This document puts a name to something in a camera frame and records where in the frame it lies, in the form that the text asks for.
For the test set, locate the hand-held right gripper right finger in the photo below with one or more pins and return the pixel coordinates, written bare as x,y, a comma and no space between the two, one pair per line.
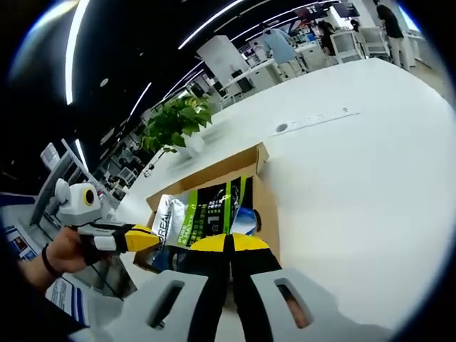
256,270

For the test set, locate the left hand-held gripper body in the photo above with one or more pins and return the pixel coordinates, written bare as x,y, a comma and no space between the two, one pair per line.
76,206

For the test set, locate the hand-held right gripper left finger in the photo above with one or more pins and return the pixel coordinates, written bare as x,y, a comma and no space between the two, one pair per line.
213,278

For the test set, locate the brown cardboard shoe box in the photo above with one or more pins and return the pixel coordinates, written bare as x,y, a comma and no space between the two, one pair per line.
265,210

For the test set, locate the silver green soft pouch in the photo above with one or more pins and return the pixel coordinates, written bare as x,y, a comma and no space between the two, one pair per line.
199,213

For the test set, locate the person's left hand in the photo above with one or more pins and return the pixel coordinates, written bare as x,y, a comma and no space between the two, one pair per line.
66,253

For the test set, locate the black wristband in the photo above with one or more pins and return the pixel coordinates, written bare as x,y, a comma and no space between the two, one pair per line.
48,261

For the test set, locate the blue white display board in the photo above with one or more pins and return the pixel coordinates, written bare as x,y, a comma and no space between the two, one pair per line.
18,235

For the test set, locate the potted green plant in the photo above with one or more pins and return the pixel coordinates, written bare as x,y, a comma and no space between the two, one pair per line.
174,121

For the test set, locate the ceiling light strip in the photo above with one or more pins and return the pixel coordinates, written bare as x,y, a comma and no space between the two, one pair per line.
210,25
75,53

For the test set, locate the white pillar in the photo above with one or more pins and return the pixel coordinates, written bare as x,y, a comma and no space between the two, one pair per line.
221,60

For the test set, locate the white office chair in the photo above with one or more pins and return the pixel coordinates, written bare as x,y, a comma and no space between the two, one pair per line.
347,46
375,41

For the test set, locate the dark red screen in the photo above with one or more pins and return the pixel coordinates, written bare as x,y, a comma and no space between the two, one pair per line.
311,10

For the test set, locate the grey rack frame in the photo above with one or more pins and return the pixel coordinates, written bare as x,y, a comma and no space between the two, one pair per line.
53,171

